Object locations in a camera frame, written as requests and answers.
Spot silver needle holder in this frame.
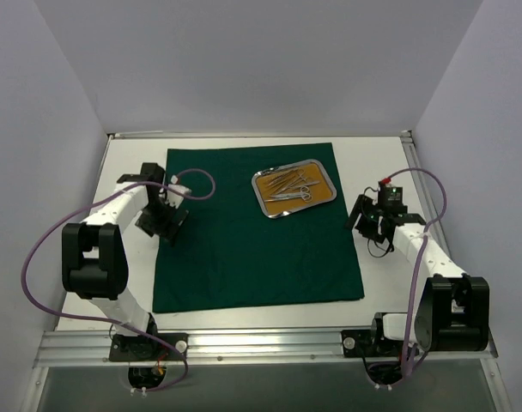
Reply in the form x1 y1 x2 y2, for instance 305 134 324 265
280 172 319 192

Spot green surgical cloth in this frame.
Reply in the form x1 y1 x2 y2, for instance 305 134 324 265
152 143 364 313

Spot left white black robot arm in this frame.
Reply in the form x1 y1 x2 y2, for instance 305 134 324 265
62 163 191 360

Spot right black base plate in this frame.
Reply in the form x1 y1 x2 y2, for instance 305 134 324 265
340 329 403 358

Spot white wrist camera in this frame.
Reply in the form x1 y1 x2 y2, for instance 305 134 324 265
166 175 191 209
378 177 398 195

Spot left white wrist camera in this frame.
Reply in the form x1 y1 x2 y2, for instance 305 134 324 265
166 175 191 209

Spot front aluminium rail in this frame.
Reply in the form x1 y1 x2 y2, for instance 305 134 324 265
33 324 499 368

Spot silver forceps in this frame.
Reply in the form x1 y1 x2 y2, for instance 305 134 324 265
265 169 304 187

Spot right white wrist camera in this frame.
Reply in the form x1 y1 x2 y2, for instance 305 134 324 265
378 177 398 195

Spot silver surgical scissors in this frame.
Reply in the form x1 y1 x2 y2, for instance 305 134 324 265
264 185 313 203

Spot metal tray yellow liner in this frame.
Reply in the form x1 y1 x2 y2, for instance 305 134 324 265
251 159 337 219

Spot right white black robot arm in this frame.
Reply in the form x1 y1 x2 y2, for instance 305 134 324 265
345 180 489 354

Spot right aluminium rail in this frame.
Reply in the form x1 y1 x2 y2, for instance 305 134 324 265
400 130 476 325

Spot back aluminium rail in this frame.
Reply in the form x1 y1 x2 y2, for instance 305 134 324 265
112 130 413 140

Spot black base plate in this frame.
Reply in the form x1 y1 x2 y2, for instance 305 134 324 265
340 329 403 358
108 333 189 362

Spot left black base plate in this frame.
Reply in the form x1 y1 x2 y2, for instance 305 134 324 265
108 333 189 362

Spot aluminium rail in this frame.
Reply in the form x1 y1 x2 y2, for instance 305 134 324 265
33 324 499 368
400 130 476 325
112 130 413 140

